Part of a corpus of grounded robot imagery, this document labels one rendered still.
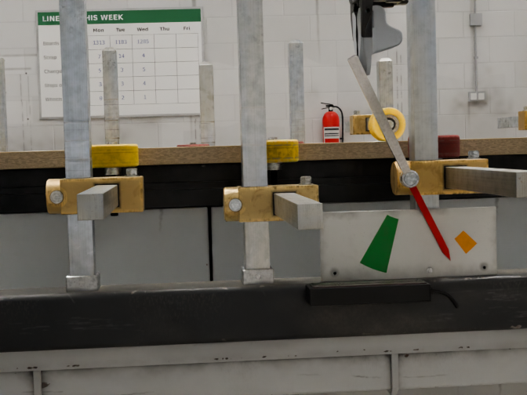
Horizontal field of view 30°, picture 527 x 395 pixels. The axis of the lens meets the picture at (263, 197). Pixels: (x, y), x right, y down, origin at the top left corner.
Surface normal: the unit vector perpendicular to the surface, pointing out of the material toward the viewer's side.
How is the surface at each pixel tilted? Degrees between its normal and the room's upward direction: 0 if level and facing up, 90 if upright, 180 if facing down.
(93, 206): 90
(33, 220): 90
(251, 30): 90
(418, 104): 90
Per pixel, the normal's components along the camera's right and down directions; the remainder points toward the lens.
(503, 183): -1.00, 0.04
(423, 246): 0.09, 0.05
